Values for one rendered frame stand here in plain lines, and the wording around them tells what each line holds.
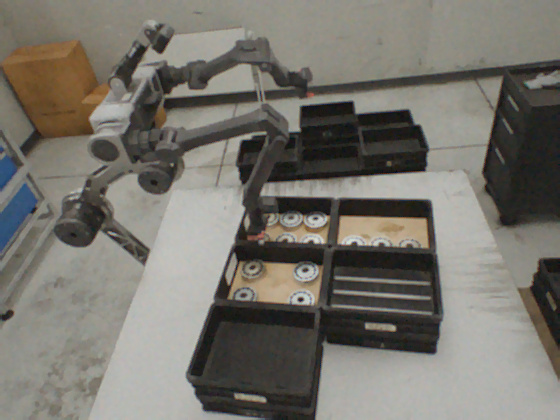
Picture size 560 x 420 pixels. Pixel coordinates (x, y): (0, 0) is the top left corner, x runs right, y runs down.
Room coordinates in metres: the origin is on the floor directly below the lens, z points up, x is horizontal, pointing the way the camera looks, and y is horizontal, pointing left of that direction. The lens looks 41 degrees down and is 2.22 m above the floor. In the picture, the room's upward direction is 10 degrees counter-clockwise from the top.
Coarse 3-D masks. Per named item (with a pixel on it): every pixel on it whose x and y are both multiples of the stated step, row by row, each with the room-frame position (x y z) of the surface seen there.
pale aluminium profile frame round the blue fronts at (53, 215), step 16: (16, 144) 2.82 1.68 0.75; (16, 160) 2.79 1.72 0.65; (16, 176) 2.64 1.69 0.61; (32, 176) 2.79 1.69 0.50; (0, 192) 2.47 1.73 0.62; (48, 208) 2.79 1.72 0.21; (32, 224) 2.54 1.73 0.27; (48, 224) 2.68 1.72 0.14; (16, 240) 2.36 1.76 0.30; (0, 256) 2.22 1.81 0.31; (32, 256) 2.38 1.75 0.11; (16, 272) 2.22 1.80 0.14; (0, 304) 1.98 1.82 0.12
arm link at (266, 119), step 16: (256, 112) 1.27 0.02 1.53; (272, 112) 1.27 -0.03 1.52; (176, 128) 1.38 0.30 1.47; (208, 128) 1.30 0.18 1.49; (224, 128) 1.27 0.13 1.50; (240, 128) 1.26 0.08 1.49; (256, 128) 1.24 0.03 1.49; (272, 128) 1.23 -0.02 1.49; (288, 128) 1.27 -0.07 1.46; (160, 144) 1.30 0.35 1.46; (176, 144) 1.30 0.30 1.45; (192, 144) 1.30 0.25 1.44; (208, 144) 1.29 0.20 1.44; (160, 160) 1.30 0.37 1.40; (176, 160) 1.29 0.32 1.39
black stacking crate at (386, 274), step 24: (336, 264) 1.20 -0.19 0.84; (360, 264) 1.17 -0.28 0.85; (384, 264) 1.15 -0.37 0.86; (408, 264) 1.12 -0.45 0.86; (432, 264) 1.08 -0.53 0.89; (336, 288) 1.09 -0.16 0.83; (360, 288) 1.07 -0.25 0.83; (384, 288) 1.05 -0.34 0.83; (408, 288) 1.04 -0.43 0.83; (432, 288) 1.01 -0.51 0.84; (432, 312) 0.92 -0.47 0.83; (432, 336) 0.83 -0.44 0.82
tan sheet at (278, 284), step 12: (240, 264) 1.30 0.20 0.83; (276, 264) 1.26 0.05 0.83; (288, 264) 1.25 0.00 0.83; (240, 276) 1.23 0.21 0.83; (276, 276) 1.20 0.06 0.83; (288, 276) 1.19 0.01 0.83; (264, 288) 1.15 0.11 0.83; (276, 288) 1.14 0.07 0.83; (288, 288) 1.13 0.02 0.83; (300, 288) 1.12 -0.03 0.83; (312, 288) 1.11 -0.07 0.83; (264, 300) 1.09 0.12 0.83; (276, 300) 1.08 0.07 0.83
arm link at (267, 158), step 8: (280, 136) 1.23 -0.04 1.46; (272, 144) 1.23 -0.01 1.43; (280, 144) 1.22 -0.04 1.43; (264, 152) 1.28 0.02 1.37; (272, 152) 1.23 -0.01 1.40; (280, 152) 1.23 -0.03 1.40; (264, 160) 1.29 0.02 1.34; (272, 160) 1.28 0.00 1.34; (256, 168) 1.31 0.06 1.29; (264, 168) 1.30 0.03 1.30; (256, 176) 1.31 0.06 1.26; (264, 176) 1.31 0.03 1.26; (248, 184) 1.35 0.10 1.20; (256, 184) 1.32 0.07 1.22; (264, 184) 1.32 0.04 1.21; (248, 192) 1.33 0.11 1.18; (256, 192) 1.33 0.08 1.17; (248, 200) 1.34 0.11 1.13; (256, 200) 1.34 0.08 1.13
